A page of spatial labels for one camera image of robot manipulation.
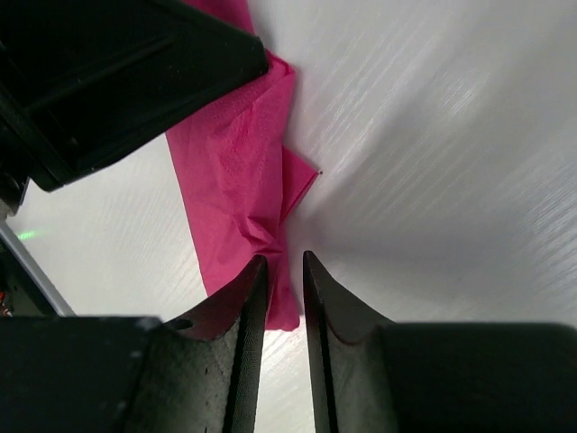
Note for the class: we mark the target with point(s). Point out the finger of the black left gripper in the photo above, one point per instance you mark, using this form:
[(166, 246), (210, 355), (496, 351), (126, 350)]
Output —
[(86, 83)]

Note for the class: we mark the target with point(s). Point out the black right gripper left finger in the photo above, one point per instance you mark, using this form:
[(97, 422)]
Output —
[(198, 372)]

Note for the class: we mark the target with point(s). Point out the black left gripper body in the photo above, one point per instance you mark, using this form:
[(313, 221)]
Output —
[(13, 187)]

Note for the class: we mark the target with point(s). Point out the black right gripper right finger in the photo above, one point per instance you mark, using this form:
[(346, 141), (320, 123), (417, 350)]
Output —
[(371, 374)]

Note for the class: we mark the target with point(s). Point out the pink paper napkin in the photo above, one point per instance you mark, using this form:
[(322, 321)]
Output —
[(239, 183)]

